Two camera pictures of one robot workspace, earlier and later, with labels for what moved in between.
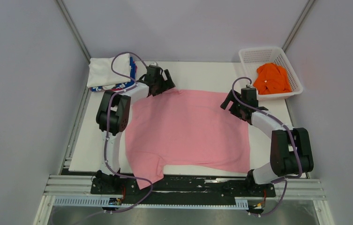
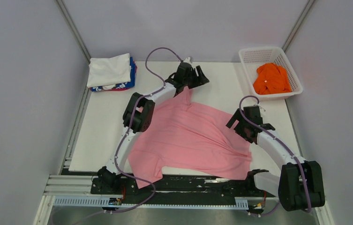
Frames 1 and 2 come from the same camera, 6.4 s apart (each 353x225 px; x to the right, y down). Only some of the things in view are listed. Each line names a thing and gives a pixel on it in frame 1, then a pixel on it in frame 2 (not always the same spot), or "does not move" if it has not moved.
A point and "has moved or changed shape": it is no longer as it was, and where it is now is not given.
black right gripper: (230, 98) -> (238, 116)
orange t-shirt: (272, 78) does not move
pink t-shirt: (184, 128) has moved or changed shape
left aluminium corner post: (74, 30) does not move
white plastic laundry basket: (251, 58) does not move
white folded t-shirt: (101, 73) does not move
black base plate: (199, 189) does not move
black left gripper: (167, 84) -> (199, 80)
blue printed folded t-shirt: (122, 85) does not move
